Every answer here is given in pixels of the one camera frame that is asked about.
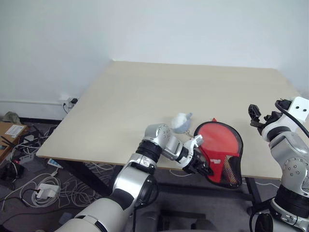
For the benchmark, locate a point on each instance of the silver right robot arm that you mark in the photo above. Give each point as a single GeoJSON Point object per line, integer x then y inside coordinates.
{"type": "Point", "coordinates": [292, 166]}

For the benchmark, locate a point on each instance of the white wall socket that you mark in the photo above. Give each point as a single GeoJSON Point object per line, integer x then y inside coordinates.
{"type": "Point", "coordinates": [64, 97]}

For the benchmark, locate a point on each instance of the brown cardboard box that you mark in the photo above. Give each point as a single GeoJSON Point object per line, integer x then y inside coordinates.
{"type": "Point", "coordinates": [4, 142]}

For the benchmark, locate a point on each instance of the small grey box device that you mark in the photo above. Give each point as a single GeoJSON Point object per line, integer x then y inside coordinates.
{"type": "Point", "coordinates": [26, 158]}

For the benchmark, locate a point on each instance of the small blue grey object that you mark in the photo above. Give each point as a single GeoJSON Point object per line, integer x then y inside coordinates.
{"type": "Point", "coordinates": [65, 217]}

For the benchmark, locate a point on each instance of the dark grey rounded shape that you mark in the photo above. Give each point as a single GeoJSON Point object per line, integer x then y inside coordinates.
{"type": "Point", "coordinates": [183, 222]}

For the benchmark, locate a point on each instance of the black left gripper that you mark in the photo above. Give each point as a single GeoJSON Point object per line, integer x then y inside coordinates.
{"type": "Point", "coordinates": [193, 165]}

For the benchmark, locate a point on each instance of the black table frame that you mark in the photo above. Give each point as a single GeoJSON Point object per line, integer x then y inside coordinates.
{"type": "Point", "coordinates": [251, 191]}

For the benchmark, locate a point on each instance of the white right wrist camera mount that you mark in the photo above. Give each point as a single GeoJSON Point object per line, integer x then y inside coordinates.
{"type": "Point", "coordinates": [299, 108]}

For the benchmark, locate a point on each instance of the white power adapter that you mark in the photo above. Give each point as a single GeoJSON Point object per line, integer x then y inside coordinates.
{"type": "Point", "coordinates": [48, 189]}

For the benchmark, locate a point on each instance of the red paddle case black trim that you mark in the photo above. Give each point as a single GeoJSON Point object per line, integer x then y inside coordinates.
{"type": "Point", "coordinates": [214, 166]}

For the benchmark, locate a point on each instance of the white paper label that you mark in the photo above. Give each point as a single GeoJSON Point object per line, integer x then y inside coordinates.
{"type": "Point", "coordinates": [14, 130]}

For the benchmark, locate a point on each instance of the white power strip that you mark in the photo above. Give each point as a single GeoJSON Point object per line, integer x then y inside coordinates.
{"type": "Point", "coordinates": [54, 163]}

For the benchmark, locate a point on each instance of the olive cloth bag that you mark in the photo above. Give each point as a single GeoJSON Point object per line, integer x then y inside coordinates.
{"type": "Point", "coordinates": [10, 118]}

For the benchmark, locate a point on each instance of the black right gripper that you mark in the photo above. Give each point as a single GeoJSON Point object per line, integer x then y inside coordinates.
{"type": "Point", "coordinates": [272, 117]}

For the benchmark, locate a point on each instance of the black plug adapter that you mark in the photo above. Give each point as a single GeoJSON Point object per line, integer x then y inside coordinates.
{"type": "Point", "coordinates": [73, 100]}

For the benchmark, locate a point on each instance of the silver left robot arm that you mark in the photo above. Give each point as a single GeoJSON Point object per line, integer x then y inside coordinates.
{"type": "Point", "coordinates": [135, 178]}

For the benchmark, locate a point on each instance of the black device red light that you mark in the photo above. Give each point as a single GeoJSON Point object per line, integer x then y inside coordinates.
{"type": "Point", "coordinates": [10, 169]}

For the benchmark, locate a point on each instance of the black glossy rounded shape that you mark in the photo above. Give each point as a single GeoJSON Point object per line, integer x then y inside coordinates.
{"type": "Point", "coordinates": [264, 222]}

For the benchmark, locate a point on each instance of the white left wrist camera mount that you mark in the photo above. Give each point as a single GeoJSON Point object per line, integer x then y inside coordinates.
{"type": "Point", "coordinates": [196, 140]}

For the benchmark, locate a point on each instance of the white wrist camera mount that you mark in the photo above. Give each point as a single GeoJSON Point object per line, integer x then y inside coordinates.
{"type": "Point", "coordinates": [299, 108]}
{"type": "Point", "coordinates": [196, 140]}

